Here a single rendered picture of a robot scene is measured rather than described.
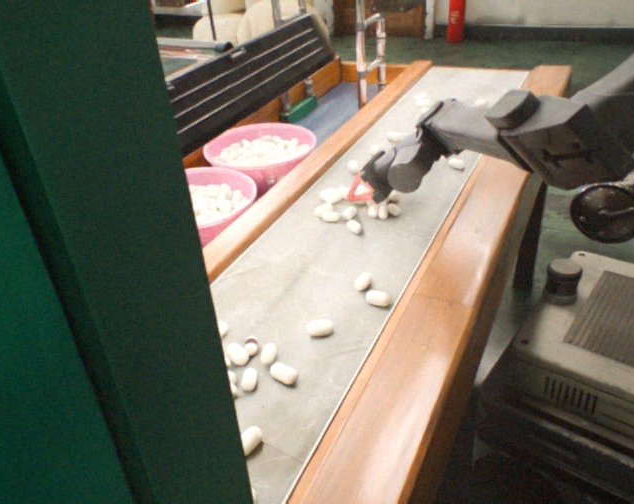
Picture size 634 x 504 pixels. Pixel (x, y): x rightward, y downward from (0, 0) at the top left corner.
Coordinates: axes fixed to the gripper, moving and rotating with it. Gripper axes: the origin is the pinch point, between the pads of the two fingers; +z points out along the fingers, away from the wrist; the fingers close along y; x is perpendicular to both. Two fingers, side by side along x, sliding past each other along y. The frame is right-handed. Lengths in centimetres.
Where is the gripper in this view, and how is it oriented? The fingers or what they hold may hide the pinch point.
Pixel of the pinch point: (351, 197)
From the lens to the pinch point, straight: 113.5
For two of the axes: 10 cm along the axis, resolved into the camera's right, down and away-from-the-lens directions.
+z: -6.4, 4.2, 6.5
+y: -4.2, 5.2, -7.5
